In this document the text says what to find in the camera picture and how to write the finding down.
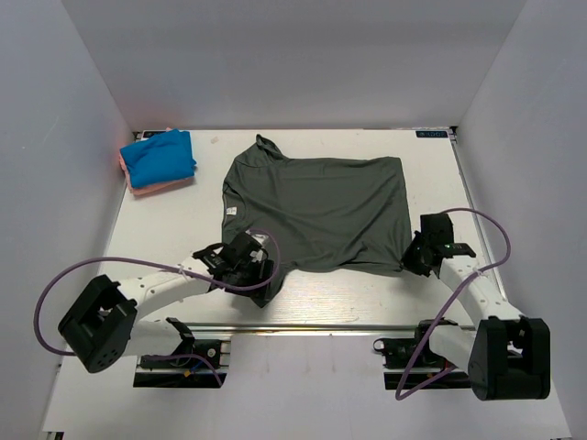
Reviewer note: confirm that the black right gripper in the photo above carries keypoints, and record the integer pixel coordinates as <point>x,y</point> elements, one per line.
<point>410,264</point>

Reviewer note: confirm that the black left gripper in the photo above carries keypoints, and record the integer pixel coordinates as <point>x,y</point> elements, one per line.
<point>258,291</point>

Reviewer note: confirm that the dark grey t-shirt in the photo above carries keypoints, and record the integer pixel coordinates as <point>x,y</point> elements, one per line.
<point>325,214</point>

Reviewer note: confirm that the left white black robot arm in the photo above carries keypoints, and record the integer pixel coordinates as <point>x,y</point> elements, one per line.
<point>109,319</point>

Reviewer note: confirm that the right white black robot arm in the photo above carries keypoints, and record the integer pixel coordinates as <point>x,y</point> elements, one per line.
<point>505,353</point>

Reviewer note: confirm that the blue logo sticker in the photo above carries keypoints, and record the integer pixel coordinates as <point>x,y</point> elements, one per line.
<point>432,134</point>

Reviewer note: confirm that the folded pink t-shirt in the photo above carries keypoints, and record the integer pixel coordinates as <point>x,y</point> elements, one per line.
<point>151,185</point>

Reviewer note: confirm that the white front cover board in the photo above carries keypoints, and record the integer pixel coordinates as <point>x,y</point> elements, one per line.
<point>288,387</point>

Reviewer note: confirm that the folded blue t-shirt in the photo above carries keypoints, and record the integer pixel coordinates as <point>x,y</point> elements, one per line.
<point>158,158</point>

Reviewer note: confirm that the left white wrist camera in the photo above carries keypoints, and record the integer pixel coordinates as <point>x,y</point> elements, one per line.
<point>263,239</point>

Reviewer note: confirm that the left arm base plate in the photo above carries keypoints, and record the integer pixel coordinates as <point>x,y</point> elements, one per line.
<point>200,363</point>

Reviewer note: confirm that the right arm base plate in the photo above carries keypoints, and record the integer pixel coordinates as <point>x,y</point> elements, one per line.
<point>397,351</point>

